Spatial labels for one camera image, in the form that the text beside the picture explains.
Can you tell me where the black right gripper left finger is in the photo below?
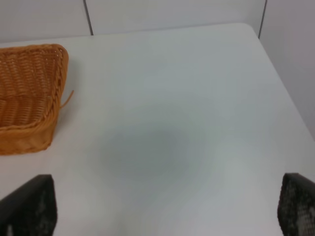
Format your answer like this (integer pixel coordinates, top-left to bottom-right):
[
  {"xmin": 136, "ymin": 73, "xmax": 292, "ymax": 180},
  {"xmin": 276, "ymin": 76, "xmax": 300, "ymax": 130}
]
[{"xmin": 0, "ymin": 175, "xmax": 58, "ymax": 236}]

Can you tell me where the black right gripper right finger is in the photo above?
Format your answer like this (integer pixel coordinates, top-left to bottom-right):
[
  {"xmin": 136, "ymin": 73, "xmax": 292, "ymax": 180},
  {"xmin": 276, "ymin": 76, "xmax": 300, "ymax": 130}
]
[{"xmin": 277, "ymin": 173, "xmax": 315, "ymax": 236}]

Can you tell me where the orange woven wicker basket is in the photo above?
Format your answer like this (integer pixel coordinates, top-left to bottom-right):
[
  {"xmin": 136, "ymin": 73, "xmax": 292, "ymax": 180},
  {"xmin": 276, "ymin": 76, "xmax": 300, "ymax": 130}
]
[{"xmin": 0, "ymin": 44, "xmax": 69, "ymax": 155}]

